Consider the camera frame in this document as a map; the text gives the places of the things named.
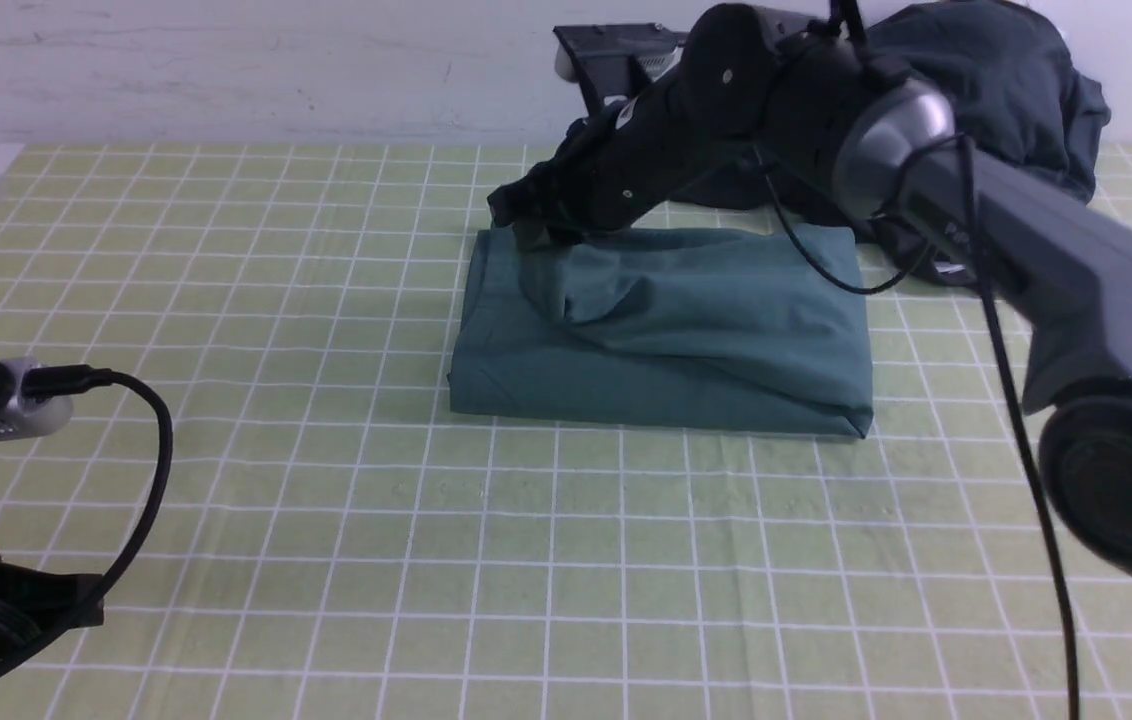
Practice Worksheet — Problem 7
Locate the green long-sleeved shirt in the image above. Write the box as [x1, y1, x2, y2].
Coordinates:
[448, 228, 874, 438]

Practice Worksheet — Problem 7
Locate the green checkered tablecloth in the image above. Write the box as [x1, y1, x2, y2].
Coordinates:
[0, 143, 1132, 720]

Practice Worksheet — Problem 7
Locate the black camera cable, image left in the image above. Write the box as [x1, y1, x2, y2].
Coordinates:
[26, 367, 175, 641]

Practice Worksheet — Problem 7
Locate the dark grey crumpled sweatshirt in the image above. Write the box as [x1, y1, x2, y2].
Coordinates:
[672, 1, 1110, 288]

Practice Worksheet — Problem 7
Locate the black arm cable, image right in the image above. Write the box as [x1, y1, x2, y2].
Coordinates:
[756, 130, 1084, 720]

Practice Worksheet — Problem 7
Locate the silver wrist camera, image right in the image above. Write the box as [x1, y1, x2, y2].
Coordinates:
[554, 23, 688, 117]

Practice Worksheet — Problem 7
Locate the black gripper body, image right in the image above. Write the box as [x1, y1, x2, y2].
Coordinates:
[503, 3, 807, 235]

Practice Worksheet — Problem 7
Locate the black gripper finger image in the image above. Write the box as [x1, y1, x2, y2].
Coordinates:
[484, 185, 586, 252]

